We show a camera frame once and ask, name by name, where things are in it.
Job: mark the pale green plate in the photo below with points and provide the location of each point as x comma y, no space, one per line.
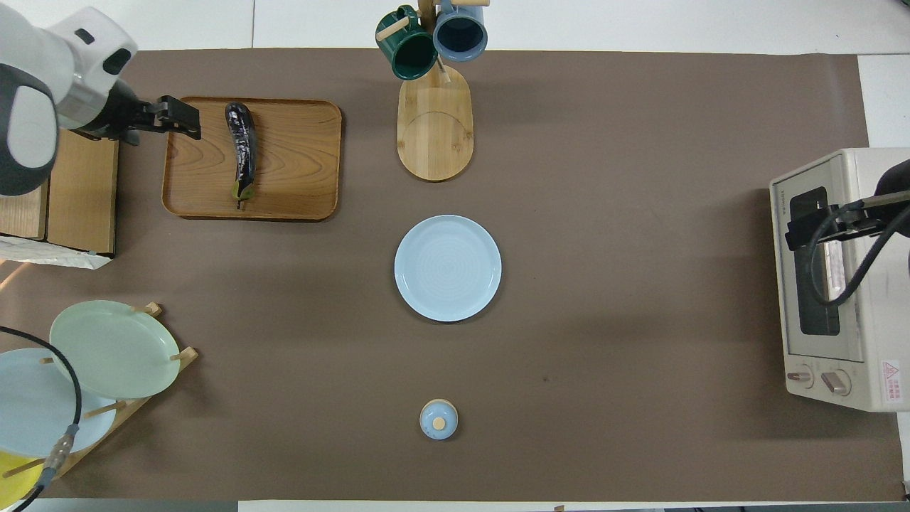
114,348

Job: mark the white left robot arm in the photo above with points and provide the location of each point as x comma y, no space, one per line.
43,85

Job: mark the white crumpled cloth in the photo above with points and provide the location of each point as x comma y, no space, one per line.
43,252

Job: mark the blue mug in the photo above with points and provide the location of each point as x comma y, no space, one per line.
461,32

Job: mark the brown table mat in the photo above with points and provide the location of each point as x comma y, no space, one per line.
604,249

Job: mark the pale blue racked plate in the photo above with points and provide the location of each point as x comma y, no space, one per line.
35,405

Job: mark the dark green mug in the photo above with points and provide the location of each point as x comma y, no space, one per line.
409,50

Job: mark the wooden plate rack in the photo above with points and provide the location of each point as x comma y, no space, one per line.
181,355

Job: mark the wooden serving tray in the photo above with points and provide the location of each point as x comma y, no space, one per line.
298,163

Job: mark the dark purple eggplant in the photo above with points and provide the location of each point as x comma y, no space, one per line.
243,149

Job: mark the wooden mug tree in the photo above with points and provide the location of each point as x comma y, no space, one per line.
435,135

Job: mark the light blue serving plate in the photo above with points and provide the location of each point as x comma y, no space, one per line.
448,269

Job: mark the yellow plate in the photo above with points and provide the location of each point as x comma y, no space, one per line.
14,476

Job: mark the small blue white bell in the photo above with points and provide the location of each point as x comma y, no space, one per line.
439,421

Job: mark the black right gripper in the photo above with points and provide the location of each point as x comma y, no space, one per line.
124,117

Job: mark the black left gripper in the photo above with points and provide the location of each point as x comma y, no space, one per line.
894,181

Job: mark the wooden step shelf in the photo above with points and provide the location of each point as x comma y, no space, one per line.
82,192

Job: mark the cream toaster oven body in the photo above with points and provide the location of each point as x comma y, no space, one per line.
885,299

